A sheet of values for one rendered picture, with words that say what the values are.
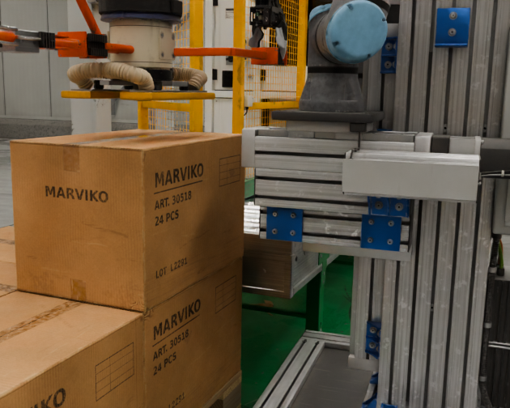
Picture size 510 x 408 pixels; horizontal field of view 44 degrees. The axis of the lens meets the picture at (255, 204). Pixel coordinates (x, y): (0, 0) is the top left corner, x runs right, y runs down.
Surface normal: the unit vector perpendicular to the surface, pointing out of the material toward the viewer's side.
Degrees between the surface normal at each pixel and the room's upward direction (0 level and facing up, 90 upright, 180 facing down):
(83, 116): 91
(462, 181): 90
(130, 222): 90
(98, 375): 90
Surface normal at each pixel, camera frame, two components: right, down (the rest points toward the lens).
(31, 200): -0.39, 0.16
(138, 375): 0.92, 0.09
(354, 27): 0.09, 0.30
